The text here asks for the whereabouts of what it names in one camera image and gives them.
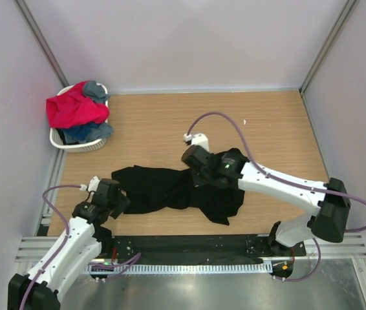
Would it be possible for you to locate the black t shirt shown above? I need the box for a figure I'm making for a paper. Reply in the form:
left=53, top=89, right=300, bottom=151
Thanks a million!
left=111, top=165, right=244, bottom=225

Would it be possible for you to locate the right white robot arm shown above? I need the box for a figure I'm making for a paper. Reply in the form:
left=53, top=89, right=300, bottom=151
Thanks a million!
left=181, top=134, right=350, bottom=256

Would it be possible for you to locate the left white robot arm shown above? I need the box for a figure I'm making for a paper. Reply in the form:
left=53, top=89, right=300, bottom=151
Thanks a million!
left=7, top=176, right=129, bottom=309

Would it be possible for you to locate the dark blue t shirt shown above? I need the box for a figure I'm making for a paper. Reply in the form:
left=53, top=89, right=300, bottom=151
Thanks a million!
left=61, top=122, right=114, bottom=145

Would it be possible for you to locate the white laundry basket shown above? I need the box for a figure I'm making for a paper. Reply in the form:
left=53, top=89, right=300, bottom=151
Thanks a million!
left=49, top=83, right=108, bottom=153

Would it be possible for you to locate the red t shirt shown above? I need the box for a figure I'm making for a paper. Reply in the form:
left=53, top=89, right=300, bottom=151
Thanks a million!
left=46, top=81, right=109, bottom=129

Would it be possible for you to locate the grey blue t shirt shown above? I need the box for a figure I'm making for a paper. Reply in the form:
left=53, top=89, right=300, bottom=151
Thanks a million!
left=82, top=81, right=111, bottom=103

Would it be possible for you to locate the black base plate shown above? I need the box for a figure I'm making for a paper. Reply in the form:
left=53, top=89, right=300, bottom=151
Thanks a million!
left=111, top=234, right=307, bottom=265

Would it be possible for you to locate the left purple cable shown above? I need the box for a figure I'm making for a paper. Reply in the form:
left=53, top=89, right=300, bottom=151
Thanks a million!
left=17, top=183, right=142, bottom=310

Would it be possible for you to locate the purple cable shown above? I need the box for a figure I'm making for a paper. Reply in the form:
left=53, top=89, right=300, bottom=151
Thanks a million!
left=17, top=183, right=142, bottom=310
left=182, top=111, right=366, bottom=284

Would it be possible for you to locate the aluminium frame rail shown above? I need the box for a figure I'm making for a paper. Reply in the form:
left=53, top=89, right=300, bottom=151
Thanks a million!
left=15, top=233, right=366, bottom=263

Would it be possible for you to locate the white slotted cable duct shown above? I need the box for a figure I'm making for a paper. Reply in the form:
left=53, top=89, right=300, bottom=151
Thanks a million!
left=84, top=262, right=273, bottom=276

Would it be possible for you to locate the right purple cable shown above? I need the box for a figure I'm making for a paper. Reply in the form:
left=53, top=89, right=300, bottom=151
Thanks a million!
left=182, top=111, right=366, bottom=284

